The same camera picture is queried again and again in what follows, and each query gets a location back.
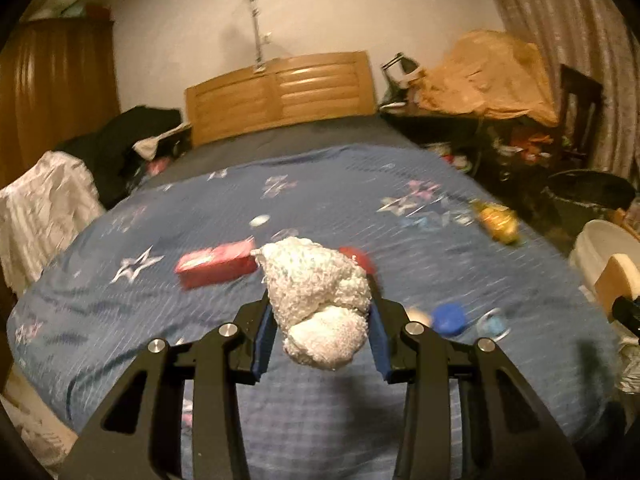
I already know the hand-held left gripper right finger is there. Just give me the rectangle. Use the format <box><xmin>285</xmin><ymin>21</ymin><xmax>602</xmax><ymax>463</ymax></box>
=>
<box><xmin>367</xmin><ymin>275</ymin><xmax>586</xmax><ymax>480</ymax></box>

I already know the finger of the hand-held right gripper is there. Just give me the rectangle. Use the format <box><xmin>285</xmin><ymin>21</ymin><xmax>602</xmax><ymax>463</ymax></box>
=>
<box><xmin>611</xmin><ymin>296</ymin><xmax>640</xmax><ymax>335</ymax></box>

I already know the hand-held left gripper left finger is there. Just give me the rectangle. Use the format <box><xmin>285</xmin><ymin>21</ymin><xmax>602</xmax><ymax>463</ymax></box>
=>
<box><xmin>60</xmin><ymin>292</ymin><xmax>276</xmax><ymax>480</ymax></box>

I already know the white fluffy sock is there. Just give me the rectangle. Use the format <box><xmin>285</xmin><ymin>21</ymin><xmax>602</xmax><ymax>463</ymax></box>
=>
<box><xmin>255</xmin><ymin>237</ymin><xmax>373</xmax><ymax>372</ymax></box>

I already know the black trash bin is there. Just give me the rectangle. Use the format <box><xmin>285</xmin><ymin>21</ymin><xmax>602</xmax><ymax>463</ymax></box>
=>
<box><xmin>545</xmin><ymin>170</ymin><xmax>636</xmax><ymax>226</ymax></box>

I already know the tan cardboard box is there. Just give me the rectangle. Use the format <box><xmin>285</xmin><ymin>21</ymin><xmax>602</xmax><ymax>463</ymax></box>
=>
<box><xmin>597</xmin><ymin>254</ymin><xmax>640</xmax><ymax>316</ymax></box>

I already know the white crumpled plastic bag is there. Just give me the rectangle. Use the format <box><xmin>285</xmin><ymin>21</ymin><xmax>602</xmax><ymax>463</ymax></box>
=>
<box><xmin>617</xmin><ymin>335</ymin><xmax>640</xmax><ymax>393</ymax></box>

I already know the blue bottle cap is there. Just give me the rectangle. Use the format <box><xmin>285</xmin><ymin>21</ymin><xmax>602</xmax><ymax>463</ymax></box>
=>
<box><xmin>432</xmin><ymin>302</ymin><xmax>468</xmax><ymax>336</ymax></box>

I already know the white plastic bucket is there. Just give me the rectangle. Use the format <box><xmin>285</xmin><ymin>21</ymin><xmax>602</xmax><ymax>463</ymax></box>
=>
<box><xmin>570</xmin><ymin>220</ymin><xmax>640</xmax><ymax>301</ymax></box>

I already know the small red item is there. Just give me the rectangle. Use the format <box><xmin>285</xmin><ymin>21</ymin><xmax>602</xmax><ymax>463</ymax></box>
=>
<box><xmin>339</xmin><ymin>246</ymin><xmax>376</xmax><ymax>276</ymax></box>

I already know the red cardboard box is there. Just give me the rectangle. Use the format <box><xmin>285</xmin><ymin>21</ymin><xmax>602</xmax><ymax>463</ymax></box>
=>
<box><xmin>175</xmin><ymin>241</ymin><xmax>258</xmax><ymax>290</ymax></box>

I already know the blue star-print blanket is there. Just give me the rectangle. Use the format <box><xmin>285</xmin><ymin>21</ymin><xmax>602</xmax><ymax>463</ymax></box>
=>
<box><xmin>7</xmin><ymin>145</ymin><xmax>621</xmax><ymax>480</ymax></box>

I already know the yellow snack packet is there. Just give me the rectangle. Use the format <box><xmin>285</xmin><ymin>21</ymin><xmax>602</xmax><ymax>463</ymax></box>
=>
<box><xmin>470</xmin><ymin>200</ymin><xmax>521</xmax><ymax>246</ymax></box>

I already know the floor clutter pile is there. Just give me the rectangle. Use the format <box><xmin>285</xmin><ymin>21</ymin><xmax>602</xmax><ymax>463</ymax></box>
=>
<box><xmin>427</xmin><ymin>142</ymin><xmax>473</xmax><ymax>173</ymax></box>

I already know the grey bed sheet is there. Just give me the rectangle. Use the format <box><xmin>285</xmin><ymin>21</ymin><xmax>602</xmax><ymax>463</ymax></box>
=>
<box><xmin>145</xmin><ymin>115</ymin><xmax>416</xmax><ymax>186</ymax></box>

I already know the dark wooden chair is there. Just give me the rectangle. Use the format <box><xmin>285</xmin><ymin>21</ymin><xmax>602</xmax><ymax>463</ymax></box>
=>
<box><xmin>557</xmin><ymin>64</ymin><xmax>603</xmax><ymax>161</ymax></box>

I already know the dark wooden desk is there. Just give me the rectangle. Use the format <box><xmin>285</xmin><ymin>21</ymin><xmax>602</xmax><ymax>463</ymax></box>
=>
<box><xmin>382</xmin><ymin>105</ymin><xmax>501</xmax><ymax>181</ymax></box>

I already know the small white cloth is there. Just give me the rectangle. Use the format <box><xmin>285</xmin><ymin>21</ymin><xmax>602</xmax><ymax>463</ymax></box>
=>
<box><xmin>132</xmin><ymin>125</ymin><xmax>190</xmax><ymax>162</ymax></box>

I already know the black clothes pile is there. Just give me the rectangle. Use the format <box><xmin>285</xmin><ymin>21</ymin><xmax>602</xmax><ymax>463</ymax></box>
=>
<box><xmin>55</xmin><ymin>106</ymin><xmax>183</xmax><ymax>208</ymax></box>

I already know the wooden headboard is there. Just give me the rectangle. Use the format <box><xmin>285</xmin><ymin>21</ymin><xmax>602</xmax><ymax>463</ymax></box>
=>
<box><xmin>185</xmin><ymin>51</ymin><xmax>377</xmax><ymax>148</ymax></box>

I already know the white crumpled cloth cover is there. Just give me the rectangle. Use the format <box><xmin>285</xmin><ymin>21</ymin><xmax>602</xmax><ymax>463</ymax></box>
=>
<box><xmin>0</xmin><ymin>151</ymin><xmax>106</xmax><ymax>296</ymax></box>

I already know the black desk lamp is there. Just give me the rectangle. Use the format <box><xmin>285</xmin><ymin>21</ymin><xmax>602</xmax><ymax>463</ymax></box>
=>
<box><xmin>381</xmin><ymin>52</ymin><xmax>421</xmax><ymax>108</ymax></box>

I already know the orange cloth cover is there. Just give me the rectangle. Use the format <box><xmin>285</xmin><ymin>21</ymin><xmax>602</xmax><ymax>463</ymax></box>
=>
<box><xmin>417</xmin><ymin>30</ymin><xmax>558</xmax><ymax>126</ymax></box>

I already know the striped beige curtain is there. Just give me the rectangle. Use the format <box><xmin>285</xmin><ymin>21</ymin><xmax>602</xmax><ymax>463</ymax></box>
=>
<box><xmin>482</xmin><ymin>0</ymin><xmax>640</xmax><ymax>196</ymax></box>

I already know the gooseneck phone holder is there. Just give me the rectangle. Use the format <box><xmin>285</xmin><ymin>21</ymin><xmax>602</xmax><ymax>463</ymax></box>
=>
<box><xmin>242</xmin><ymin>0</ymin><xmax>273</xmax><ymax>73</ymax></box>

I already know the brown wooden wardrobe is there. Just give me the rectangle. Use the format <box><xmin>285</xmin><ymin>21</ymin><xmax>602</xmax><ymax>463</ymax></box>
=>
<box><xmin>0</xmin><ymin>20</ymin><xmax>121</xmax><ymax>188</ymax></box>

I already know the clear plastic ring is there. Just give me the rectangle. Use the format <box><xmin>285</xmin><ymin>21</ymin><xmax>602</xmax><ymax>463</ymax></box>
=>
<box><xmin>477</xmin><ymin>308</ymin><xmax>511</xmax><ymax>338</ymax></box>

